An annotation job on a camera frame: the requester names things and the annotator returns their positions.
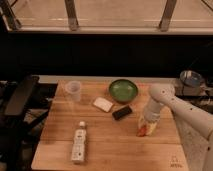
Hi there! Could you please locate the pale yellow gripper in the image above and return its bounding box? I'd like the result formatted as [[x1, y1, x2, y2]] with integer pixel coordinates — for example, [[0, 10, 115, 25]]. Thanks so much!
[[138, 115, 159, 135]]

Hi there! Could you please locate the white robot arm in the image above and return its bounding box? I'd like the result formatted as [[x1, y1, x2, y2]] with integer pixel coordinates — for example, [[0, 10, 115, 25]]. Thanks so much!
[[137, 84, 213, 171]]

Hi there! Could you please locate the black rectangular block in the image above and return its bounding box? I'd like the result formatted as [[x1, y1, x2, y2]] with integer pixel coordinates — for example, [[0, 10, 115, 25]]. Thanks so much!
[[112, 106, 132, 120]]

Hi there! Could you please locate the green bowl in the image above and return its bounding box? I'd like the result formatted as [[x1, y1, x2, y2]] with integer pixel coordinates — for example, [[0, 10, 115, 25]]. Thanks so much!
[[108, 79, 138, 103]]

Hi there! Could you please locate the white sponge block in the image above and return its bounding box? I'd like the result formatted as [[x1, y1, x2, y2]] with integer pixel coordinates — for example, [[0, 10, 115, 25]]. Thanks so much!
[[93, 97, 113, 112]]

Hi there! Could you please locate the metal pot with lid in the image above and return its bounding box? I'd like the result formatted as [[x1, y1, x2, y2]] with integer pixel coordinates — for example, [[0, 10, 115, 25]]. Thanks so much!
[[179, 70, 206, 95]]

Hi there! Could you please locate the white labelled bottle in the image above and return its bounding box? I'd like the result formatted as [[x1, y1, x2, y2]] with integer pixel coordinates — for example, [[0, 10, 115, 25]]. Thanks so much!
[[71, 121, 87, 164]]

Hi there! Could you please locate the clear plastic cup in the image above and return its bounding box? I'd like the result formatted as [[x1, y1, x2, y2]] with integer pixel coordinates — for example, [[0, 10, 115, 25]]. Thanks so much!
[[65, 81, 82, 102]]

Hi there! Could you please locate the black office chair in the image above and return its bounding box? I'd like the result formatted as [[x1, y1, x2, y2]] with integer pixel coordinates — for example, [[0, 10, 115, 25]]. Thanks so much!
[[0, 76, 48, 171]]

